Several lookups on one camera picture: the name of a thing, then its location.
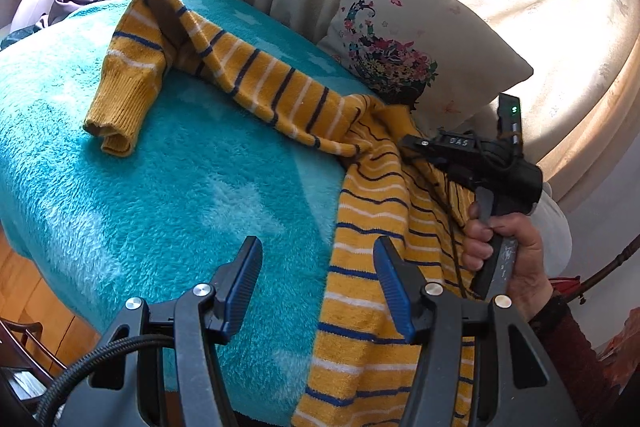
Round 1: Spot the person's right hand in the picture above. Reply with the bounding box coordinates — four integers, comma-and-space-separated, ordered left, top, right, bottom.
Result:
460, 202, 554, 324

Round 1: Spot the light blue plush toy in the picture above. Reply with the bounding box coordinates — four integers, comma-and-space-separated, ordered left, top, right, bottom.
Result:
530, 179, 574, 279

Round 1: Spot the red cloth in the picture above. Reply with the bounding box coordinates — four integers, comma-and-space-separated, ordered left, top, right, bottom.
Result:
549, 276, 582, 304

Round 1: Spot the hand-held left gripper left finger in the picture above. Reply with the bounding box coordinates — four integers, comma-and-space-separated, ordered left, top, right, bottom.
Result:
57, 236, 264, 427

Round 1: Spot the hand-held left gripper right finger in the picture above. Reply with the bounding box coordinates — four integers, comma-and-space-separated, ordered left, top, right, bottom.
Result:
372, 236, 582, 427

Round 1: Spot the yellow striped sweater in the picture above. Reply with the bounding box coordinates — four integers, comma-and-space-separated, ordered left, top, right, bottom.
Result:
82, 0, 497, 427

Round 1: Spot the black braided cable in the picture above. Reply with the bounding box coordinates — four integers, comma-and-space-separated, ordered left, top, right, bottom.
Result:
27, 333, 177, 427

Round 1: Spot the person's right forearm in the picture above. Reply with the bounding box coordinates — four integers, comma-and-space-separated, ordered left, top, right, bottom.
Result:
527, 294, 623, 427

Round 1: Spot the teal cartoon fleece blanket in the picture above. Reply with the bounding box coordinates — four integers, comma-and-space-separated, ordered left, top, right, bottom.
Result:
0, 0, 383, 425

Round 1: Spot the white floral print pillow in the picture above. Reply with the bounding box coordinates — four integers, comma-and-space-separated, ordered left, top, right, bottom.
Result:
317, 0, 535, 135

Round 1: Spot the dark wooden chair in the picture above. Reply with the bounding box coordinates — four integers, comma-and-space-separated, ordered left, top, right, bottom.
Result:
0, 316, 68, 390

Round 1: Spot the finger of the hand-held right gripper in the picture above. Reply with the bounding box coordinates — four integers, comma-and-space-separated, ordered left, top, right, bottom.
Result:
398, 134, 432, 160

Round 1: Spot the dark wooden rod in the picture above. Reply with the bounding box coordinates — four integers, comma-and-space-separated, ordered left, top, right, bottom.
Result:
575, 237, 640, 305

